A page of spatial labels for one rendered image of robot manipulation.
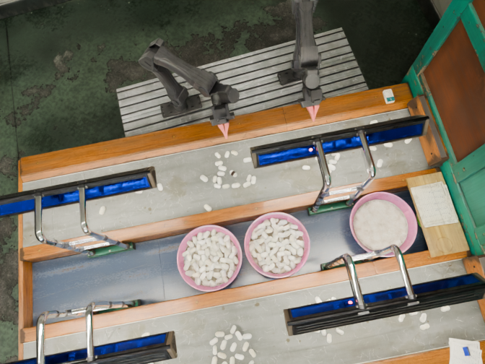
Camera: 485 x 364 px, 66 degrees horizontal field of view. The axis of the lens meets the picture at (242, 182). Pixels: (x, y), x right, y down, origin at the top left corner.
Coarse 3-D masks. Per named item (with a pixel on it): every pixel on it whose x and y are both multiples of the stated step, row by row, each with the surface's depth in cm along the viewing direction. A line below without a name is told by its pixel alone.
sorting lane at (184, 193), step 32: (320, 128) 169; (160, 160) 169; (192, 160) 168; (224, 160) 167; (352, 160) 164; (384, 160) 163; (416, 160) 162; (160, 192) 165; (192, 192) 164; (224, 192) 163; (256, 192) 162; (288, 192) 161; (32, 224) 164; (64, 224) 163; (96, 224) 162; (128, 224) 161
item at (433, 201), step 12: (420, 192) 154; (432, 192) 154; (444, 192) 153; (420, 204) 152; (432, 204) 152; (444, 204) 152; (420, 216) 151; (432, 216) 151; (444, 216) 151; (456, 216) 150
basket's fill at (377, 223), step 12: (372, 204) 159; (384, 204) 158; (360, 216) 158; (372, 216) 156; (384, 216) 156; (396, 216) 157; (360, 228) 156; (372, 228) 155; (384, 228) 155; (396, 228) 155; (360, 240) 154; (372, 240) 154; (384, 240) 154; (396, 240) 154
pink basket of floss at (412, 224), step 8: (376, 192) 156; (384, 192) 156; (360, 200) 155; (368, 200) 160; (392, 200) 158; (400, 200) 155; (400, 208) 158; (408, 208) 154; (352, 216) 156; (408, 216) 155; (352, 224) 157; (408, 224) 155; (416, 224) 151; (352, 232) 152; (408, 232) 155; (416, 232) 150; (408, 240) 152; (400, 248) 152; (384, 256) 148
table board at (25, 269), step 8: (24, 264) 160; (24, 272) 159; (24, 280) 158; (24, 288) 157; (24, 296) 156; (24, 304) 155; (24, 312) 154; (24, 320) 153; (32, 320) 158; (24, 328) 152
